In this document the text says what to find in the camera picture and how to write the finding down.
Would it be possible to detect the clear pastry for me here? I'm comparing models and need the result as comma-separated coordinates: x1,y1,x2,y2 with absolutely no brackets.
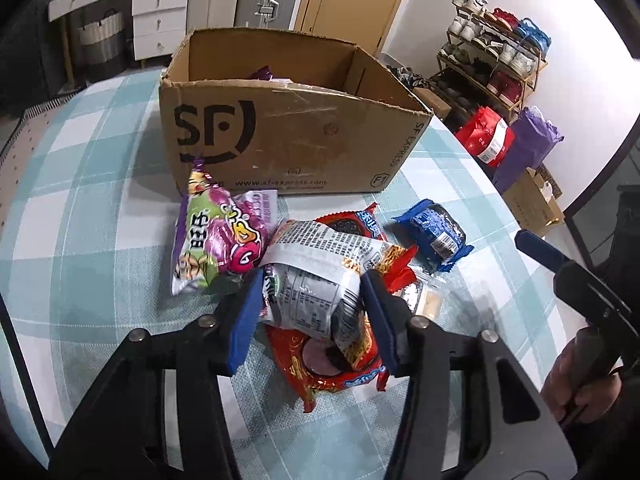
399,278,444,321

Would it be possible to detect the red corn chip bag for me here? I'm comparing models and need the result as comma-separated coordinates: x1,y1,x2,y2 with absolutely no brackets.
266,316,390,413

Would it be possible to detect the blue cookie pack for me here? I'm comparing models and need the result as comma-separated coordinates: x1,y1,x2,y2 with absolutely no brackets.
393,198,474,273

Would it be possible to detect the purple candy bag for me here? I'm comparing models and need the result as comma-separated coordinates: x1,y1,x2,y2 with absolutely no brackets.
170,158,278,296
250,65,273,81

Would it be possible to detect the red cookie pack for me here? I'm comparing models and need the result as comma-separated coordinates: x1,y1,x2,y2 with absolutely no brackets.
316,202,387,240

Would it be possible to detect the person's right hand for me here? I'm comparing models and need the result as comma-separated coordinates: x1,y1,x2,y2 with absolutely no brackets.
539,341,626,426

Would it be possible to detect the red gift bag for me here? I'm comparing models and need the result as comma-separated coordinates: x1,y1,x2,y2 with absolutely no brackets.
454,106,515,168

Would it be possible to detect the small cardboard box on floor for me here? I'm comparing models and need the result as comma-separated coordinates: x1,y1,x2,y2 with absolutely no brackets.
412,88,451,122

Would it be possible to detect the wooden shoe rack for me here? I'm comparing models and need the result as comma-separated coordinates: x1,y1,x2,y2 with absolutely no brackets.
427,4,548,124

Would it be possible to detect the teal plaid tablecloth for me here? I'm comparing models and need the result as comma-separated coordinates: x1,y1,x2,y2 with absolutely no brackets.
1,72,566,479

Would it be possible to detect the brown SF cardboard box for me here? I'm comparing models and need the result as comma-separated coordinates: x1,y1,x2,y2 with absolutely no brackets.
160,28,433,195

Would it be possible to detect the dotted floor rug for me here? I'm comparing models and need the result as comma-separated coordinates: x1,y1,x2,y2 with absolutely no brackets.
0,92,75,228

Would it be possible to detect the woven laundry basket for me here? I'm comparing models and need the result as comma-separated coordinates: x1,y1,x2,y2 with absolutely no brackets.
78,10,127,82

